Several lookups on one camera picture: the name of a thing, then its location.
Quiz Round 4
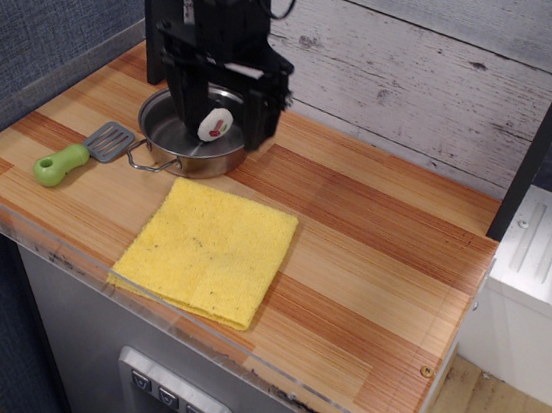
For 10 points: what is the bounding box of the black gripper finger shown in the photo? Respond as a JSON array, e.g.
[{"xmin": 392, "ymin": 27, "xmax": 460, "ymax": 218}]
[
  {"xmin": 164, "ymin": 57, "xmax": 215, "ymax": 136},
  {"xmin": 243, "ymin": 90, "xmax": 286, "ymax": 152}
]

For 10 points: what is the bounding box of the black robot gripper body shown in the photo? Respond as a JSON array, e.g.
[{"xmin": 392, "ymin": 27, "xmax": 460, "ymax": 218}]
[{"xmin": 157, "ymin": 0, "xmax": 294, "ymax": 111}]

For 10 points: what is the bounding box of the silver metal pot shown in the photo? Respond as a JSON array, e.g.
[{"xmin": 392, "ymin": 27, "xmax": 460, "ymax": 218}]
[{"xmin": 127, "ymin": 89, "xmax": 246, "ymax": 179}]

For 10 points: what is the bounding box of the white ribbed cabinet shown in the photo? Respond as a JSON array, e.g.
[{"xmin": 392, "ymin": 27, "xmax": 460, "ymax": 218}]
[{"xmin": 458, "ymin": 187, "xmax": 552, "ymax": 407}]

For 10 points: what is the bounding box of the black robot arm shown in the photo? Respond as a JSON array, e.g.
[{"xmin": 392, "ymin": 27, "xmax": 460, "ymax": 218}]
[{"xmin": 158, "ymin": 0, "xmax": 294, "ymax": 151}]

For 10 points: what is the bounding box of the yellow cloth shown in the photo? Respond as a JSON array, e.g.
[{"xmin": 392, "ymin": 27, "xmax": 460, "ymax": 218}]
[{"xmin": 108, "ymin": 179, "xmax": 298, "ymax": 331}]

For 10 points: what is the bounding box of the clear acrylic edge guard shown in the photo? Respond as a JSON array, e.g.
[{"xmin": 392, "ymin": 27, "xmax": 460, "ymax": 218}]
[{"xmin": 0, "ymin": 182, "xmax": 499, "ymax": 413}]

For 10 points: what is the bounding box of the silver dispenser panel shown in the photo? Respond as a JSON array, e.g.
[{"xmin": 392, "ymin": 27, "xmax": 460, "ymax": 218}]
[{"xmin": 117, "ymin": 345, "xmax": 233, "ymax": 413}]

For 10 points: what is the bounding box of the green handled grey spatula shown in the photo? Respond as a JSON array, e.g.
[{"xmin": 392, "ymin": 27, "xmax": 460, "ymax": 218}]
[{"xmin": 32, "ymin": 121, "xmax": 135, "ymax": 188}]

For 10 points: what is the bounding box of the plush sushi roll toy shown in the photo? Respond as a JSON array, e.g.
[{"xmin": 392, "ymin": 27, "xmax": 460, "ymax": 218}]
[{"xmin": 196, "ymin": 107, "xmax": 234, "ymax": 143}]

